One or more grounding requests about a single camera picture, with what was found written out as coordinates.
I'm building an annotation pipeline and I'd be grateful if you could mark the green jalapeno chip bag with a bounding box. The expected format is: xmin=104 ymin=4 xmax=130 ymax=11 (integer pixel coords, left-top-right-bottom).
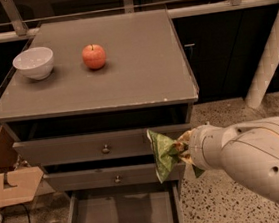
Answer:
xmin=147 ymin=130 xmax=204 ymax=182

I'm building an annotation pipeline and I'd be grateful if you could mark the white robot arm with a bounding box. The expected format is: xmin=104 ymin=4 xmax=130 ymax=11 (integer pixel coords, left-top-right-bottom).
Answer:
xmin=187 ymin=117 xmax=279 ymax=204

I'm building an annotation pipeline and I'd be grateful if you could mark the grey bottom drawer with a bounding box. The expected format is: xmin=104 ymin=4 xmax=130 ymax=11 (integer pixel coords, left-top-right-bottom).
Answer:
xmin=68 ymin=181 xmax=183 ymax=223

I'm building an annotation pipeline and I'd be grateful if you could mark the grey drawer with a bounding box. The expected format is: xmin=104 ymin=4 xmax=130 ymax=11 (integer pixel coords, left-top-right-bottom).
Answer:
xmin=9 ymin=103 xmax=196 ymax=172
xmin=41 ymin=150 xmax=189 ymax=197
xmin=68 ymin=181 xmax=183 ymax=223

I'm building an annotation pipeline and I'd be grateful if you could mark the grey top drawer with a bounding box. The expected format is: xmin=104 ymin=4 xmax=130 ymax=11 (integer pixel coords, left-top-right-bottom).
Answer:
xmin=9 ymin=103 xmax=196 ymax=172

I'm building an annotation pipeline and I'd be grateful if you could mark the grey drawer cabinet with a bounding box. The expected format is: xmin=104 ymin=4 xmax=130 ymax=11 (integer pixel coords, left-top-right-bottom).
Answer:
xmin=0 ymin=5 xmax=216 ymax=223

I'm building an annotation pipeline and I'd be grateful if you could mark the grey middle drawer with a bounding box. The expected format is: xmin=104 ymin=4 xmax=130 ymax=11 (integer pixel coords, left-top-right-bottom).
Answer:
xmin=41 ymin=150 xmax=189 ymax=197

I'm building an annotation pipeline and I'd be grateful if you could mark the red apple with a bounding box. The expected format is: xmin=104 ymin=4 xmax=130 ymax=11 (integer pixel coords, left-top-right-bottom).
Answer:
xmin=81 ymin=44 xmax=106 ymax=70

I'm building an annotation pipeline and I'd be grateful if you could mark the white slanted pillar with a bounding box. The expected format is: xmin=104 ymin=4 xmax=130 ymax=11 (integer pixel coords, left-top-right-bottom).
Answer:
xmin=245 ymin=10 xmax=279 ymax=109

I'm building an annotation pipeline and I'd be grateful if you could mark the white ceramic bowl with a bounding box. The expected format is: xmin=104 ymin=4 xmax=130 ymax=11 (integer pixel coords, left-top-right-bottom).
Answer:
xmin=12 ymin=46 xmax=54 ymax=80

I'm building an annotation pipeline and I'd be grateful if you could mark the brown cardboard box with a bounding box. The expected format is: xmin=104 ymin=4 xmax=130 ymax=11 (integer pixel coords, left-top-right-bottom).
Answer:
xmin=0 ymin=126 xmax=43 ymax=208

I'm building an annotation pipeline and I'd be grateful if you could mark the black lower wall cabinet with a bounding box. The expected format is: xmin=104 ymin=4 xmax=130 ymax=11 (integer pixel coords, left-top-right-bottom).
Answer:
xmin=173 ymin=4 xmax=279 ymax=102

